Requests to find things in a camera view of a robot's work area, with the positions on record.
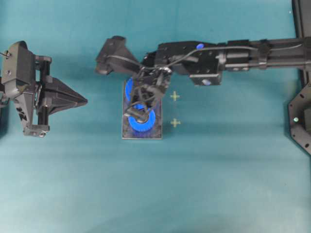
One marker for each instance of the large blue plastic gear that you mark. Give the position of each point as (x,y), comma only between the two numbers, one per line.
(128,88)

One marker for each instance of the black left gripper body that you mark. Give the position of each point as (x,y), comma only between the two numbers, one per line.
(23,76)

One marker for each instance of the small blue plastic gear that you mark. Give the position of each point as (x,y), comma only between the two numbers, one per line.
(142,127)

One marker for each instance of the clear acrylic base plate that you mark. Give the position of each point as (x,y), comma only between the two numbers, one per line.
(154,133)

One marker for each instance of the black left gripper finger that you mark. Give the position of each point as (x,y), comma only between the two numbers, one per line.
(61,105)
(60,90)

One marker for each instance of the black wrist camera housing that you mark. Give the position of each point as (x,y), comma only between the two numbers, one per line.
(116,57)

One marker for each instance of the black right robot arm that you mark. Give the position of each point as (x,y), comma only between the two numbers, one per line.
(204,63)

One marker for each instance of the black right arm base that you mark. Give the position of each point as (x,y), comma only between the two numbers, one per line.
(299,109)

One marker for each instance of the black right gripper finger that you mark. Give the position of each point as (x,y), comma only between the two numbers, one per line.
(136,95)
(151,96)

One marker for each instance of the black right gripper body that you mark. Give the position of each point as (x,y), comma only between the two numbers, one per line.
(157,76)

